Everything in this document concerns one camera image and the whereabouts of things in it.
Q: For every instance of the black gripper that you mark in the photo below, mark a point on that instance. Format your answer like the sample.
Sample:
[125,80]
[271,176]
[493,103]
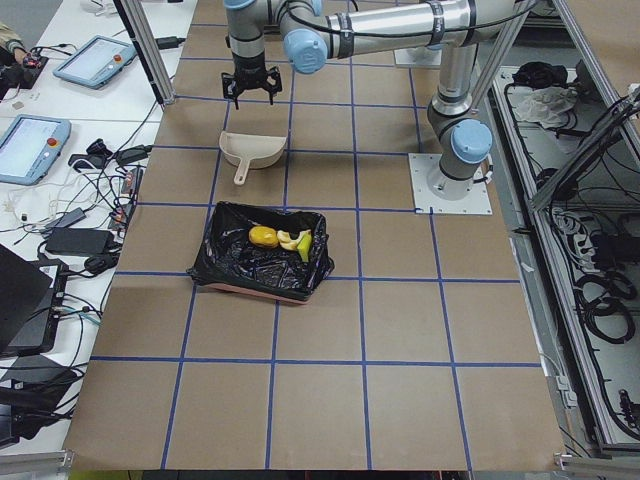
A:
[249,67]

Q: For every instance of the yellow toy potato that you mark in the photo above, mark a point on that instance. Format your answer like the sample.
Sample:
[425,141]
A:
[263,236]

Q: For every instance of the pale melon slice toy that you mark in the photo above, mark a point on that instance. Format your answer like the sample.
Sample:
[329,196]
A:
[287,242]

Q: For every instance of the yellow green sponge piece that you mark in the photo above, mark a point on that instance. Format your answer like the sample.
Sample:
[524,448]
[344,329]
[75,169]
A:
[304,246]

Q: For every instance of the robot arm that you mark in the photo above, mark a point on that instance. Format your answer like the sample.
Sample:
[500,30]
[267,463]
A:
[310,38]

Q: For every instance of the bin with black bag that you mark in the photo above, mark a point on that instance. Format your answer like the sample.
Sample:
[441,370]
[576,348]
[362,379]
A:
[227,258]

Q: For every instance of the teach pendant upper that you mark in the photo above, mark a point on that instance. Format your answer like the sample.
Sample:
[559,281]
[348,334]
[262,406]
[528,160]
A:
[96,62]

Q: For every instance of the teach pendant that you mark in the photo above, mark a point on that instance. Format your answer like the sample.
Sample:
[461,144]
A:
[30,146]
[96,62]

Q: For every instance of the teach pendant lower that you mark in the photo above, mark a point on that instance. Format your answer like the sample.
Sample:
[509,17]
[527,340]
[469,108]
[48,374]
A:
[30,146]

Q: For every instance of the black power adapter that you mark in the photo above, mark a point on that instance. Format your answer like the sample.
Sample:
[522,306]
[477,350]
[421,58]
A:
[78,241]

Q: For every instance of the black laptop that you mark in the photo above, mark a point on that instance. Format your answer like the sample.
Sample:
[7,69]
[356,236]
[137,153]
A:
[31,300]

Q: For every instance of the aluminium frame post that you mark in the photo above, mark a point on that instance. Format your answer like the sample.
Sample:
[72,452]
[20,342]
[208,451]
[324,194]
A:
[139,30]

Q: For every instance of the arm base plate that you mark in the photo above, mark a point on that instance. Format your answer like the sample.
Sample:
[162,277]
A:
[434,193]
[418,57]

